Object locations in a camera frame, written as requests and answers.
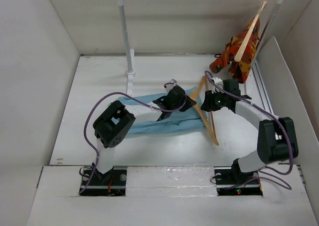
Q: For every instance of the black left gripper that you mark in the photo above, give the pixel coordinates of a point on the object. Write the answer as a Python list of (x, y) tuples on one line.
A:
[(189, 104)]

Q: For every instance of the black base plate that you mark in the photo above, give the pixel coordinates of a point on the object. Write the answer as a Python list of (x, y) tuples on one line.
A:
[(111, 184), (231, 183)]

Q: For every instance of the wooden hanger with garment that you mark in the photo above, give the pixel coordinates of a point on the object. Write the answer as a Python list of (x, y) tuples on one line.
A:
[(245, 41)]

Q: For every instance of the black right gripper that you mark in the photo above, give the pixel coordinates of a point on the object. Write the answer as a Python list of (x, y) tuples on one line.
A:
[(208, 105)]

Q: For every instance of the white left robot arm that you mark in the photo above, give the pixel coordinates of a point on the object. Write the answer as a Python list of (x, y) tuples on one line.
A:
[(128, 115)]

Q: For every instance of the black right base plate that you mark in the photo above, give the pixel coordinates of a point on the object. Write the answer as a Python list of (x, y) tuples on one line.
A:
[(231, 183)]

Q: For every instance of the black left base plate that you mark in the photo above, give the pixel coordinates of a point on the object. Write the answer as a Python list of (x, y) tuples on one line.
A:
[(111, 184)]

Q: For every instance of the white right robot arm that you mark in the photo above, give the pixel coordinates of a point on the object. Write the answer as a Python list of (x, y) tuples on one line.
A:
[(276, 140)]

